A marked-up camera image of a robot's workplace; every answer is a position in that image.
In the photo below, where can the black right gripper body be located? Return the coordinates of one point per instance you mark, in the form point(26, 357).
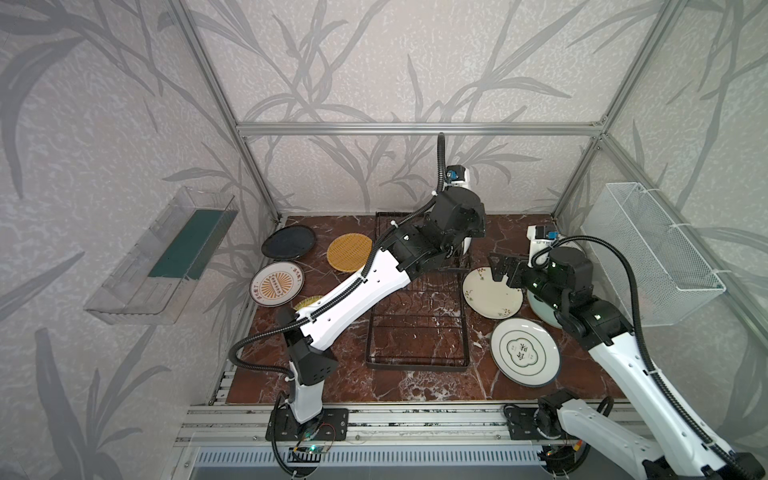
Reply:
point(535, 280)

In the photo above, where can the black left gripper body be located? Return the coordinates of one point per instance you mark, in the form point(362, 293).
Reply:
point(472, 226)

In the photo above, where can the mint green flower plate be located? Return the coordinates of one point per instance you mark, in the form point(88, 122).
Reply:
point(543, 311)

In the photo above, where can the white plate green text rim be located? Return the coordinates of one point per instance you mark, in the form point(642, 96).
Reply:
point(466, 245)

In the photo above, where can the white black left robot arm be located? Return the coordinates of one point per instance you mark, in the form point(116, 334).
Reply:
point(411, 247)

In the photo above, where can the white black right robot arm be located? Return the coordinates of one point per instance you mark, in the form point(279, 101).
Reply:
point(683, 446)

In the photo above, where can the cream plate with floral sprigs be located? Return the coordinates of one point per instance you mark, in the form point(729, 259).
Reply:
point(489, 298)

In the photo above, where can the white plate green clover emblem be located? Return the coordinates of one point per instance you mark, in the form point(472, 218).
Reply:
point(525, 352)

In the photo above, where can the orange woven round plate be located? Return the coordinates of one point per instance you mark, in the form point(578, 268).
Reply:
point(349, 252)

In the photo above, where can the black round plate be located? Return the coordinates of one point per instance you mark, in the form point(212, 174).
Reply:
point(289, 243)

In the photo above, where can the yellow woven round plate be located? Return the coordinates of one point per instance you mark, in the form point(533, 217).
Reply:
point(307, 302)

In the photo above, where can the white plate orange sunburst left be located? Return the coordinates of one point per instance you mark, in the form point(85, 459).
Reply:
point(276, 284)

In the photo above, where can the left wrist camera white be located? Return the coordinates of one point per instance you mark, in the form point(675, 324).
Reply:
point(457, 176)

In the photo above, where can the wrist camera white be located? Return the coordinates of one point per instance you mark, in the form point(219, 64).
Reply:
point(541, 236)
point(457, 176)

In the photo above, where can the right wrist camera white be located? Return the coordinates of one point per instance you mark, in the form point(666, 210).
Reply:
point(541, 236)

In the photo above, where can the black wire dish rack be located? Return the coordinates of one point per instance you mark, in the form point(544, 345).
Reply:
point(423, 326)

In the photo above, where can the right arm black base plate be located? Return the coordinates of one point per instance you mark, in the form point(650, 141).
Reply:
point(528, 423)

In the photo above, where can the white wire mesh basket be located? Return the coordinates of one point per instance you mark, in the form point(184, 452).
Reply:
point(673, 279)

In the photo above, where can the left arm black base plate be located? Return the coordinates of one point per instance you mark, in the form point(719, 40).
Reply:
point(331, 424)

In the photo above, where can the clear plastic wall bin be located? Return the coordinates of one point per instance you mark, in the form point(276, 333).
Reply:
point(155, 280)

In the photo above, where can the aluminium frame rail base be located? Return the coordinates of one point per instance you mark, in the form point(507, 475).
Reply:
point(385, 423)

